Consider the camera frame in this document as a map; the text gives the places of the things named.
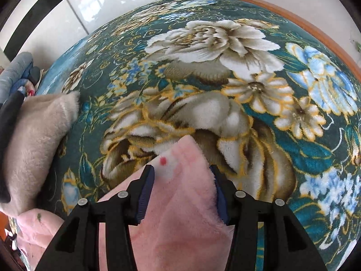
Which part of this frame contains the white wardrobe with black stripe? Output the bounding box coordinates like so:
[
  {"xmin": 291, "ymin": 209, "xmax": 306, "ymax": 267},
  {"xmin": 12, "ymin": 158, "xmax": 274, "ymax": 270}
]
[{"xmin": 0, "ymin": 0, "xmax": 187, "ymax": 63}]

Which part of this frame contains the pink fleece garment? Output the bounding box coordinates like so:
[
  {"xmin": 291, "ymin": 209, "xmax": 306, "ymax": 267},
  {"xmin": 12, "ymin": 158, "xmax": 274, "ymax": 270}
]
[{"xmin": 17, "ymin": 135, "xmax": 236, "ymax": 271}]

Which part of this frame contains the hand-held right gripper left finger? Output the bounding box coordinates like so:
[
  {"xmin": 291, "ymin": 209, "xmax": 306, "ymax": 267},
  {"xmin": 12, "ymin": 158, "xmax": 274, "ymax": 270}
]
[{"xmin": 35, "ymin": 164, "xmax": 155, "ymax": 271}]

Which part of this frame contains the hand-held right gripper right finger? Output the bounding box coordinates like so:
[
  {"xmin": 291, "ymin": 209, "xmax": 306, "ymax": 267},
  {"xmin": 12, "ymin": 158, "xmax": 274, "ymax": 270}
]
[{"xmin": 209, "ymin": 164, "xmax": 329, "ymax": 271}]

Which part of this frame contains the wooden bed frame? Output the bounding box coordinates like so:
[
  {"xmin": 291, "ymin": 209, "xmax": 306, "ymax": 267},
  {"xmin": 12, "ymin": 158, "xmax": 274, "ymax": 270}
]
[{"xmin": 190, "ymin": 0, "xmax": 361, "ymax": 72}]

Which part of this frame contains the floral teal bed blanket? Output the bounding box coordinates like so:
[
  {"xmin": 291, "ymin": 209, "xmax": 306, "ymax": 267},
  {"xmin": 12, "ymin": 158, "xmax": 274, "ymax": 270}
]
[{"xmin": 8, "ymin": 0, "xmax": 361, "ymax": 271}]

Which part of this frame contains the beige fluffy garment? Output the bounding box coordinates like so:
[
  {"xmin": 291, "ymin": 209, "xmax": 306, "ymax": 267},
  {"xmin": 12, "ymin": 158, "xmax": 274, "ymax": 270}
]
[{"xmin": 0, "ymin": 91, "xmax": 80, "ymax": 215}]

